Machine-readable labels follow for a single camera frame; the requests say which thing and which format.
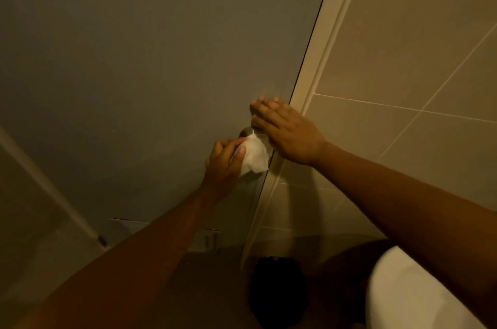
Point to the black waste bin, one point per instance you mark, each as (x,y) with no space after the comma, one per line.
(277,290)

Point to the grey door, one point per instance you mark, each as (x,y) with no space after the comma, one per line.
(155,68)

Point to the beige door frame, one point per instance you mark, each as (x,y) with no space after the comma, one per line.
(322,53)

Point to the person's left thumb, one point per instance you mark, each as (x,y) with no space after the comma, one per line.
(239,159)

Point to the person's right forearm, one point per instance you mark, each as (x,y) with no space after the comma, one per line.
(407,216)

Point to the white toilet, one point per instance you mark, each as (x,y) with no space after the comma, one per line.
(403,293)

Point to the person's right hand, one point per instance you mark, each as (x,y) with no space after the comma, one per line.
(291,134)

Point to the person's left hand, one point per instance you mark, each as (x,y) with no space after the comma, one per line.
(219,171)

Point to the white wipe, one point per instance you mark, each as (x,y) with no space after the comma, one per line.
(254,156)

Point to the person's right fingers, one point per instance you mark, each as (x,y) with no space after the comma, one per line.
(268,109)

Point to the person's left forearm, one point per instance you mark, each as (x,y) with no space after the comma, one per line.
(128,258)

